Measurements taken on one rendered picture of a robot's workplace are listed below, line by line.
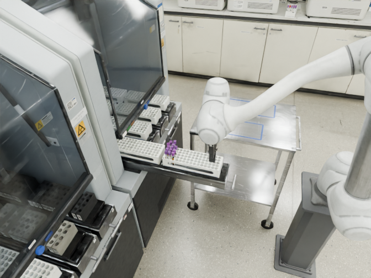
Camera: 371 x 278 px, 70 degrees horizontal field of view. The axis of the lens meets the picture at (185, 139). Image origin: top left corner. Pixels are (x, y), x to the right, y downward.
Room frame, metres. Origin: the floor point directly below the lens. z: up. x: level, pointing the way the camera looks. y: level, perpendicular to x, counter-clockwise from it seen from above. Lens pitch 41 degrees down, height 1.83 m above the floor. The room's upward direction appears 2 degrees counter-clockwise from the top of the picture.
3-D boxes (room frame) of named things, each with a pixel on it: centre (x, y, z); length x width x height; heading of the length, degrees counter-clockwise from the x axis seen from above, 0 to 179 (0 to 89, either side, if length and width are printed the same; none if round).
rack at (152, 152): (1.04, 0.27, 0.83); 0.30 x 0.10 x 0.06; 72
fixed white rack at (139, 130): (1.23, 0.35, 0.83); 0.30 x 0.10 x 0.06; 72
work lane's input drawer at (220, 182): (0.99, 0.10, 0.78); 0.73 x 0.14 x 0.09; 72
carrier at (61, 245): (0.53, 0.48, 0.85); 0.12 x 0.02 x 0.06; 162
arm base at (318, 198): (0.84, -0.73, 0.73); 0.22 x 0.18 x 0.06; 162
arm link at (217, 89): (0.90, -0.13, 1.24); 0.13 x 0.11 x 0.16; 168
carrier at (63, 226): (0.54, 0.50, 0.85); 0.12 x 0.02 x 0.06; 161
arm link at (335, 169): (0.81, -0.72, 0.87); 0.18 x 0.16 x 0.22; 168
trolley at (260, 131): (1.33, -0.38, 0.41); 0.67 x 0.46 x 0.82; 72
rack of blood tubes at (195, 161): (0.94, -0.03, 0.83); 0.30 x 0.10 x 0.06; 72
